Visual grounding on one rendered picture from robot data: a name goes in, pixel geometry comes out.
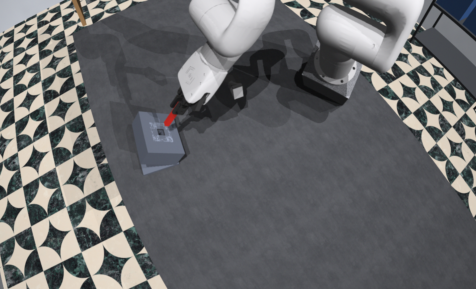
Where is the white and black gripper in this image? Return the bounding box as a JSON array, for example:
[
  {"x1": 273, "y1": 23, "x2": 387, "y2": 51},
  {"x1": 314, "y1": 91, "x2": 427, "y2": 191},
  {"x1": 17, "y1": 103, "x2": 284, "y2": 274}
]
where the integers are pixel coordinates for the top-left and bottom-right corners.
[{"x1": 170, "y1": 46, "x2": 229, "y2": 115}]

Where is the red rectangular peg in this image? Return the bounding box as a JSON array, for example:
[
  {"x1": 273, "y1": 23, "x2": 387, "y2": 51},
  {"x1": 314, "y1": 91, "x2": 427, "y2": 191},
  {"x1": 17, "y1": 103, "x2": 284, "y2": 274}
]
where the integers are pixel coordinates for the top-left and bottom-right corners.
[{"x1": 164, "y1": 111, "x2": 177, "y2": 126}]

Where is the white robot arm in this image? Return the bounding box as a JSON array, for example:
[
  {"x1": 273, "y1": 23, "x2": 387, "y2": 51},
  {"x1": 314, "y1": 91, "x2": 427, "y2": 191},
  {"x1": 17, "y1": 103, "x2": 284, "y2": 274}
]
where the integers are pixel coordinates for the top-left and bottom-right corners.
[{"x1": 189, "y1": 0, "x2": 424, "y2": 85}]

